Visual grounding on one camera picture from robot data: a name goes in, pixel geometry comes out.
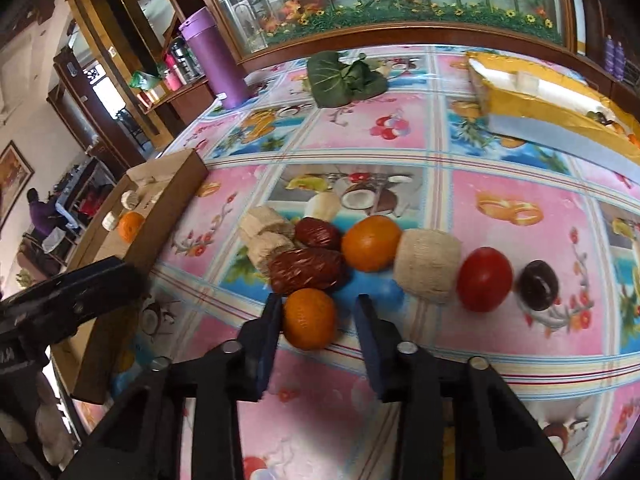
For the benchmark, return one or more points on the yellow wooden pillar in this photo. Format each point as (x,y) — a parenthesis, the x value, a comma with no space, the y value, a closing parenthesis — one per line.
(87,25)

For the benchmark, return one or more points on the yellow gift box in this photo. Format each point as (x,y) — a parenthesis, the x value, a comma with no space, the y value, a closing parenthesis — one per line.
(500,100)

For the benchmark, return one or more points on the green leafy vegetable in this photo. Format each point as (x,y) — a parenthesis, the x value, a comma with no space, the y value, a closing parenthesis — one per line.
(325,80)

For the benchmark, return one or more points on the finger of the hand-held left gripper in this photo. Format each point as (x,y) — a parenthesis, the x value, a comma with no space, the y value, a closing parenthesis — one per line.
(95,290)

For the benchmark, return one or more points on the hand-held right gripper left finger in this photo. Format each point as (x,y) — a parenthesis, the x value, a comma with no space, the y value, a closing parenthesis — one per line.
(272,330)

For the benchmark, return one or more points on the small red date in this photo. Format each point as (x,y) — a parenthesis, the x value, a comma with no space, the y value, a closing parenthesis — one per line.
(317,233)

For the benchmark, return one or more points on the green bag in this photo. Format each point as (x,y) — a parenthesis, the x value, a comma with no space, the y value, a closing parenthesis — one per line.
(142,80)

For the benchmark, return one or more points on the large red date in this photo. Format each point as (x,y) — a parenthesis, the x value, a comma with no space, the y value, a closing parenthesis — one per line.
(305,271)

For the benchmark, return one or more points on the purple thermos bottle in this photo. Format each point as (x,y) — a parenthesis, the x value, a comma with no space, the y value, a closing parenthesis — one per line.
(215,60)

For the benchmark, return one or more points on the large pale sugarcane chunk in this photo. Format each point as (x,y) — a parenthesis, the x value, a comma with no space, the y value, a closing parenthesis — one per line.
(427,265)

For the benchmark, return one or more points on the fruit print tablecloth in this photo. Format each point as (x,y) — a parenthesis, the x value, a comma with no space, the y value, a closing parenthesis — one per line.
(500,200)

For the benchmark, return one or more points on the purple spray bottle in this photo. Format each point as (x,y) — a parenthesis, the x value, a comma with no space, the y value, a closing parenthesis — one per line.
(620,60)
(609,55)

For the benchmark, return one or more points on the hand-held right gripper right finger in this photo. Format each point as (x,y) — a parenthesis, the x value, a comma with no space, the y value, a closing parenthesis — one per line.
(367,340)

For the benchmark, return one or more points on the framed wall picture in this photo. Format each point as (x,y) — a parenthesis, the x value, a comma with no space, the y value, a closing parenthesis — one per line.
(12,180)

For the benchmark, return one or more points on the pink bottle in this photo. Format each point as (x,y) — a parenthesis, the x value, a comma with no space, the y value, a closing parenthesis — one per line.
(173,79)

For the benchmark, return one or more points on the black thermos flask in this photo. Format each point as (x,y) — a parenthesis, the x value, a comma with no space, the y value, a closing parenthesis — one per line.
(186,62)

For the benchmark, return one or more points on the cardboard tray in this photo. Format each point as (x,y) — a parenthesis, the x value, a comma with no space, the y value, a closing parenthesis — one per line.
(170,195)

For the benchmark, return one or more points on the orange mandarin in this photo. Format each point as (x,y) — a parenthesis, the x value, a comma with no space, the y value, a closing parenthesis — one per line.
(131,227)
(372,242)
(309,319)

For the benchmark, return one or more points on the red tomato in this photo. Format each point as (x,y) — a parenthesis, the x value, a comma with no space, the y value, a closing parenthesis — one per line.
(484,279)

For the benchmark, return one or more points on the wooden cabinet counter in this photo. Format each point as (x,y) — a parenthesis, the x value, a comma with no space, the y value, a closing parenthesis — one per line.
(190,100)

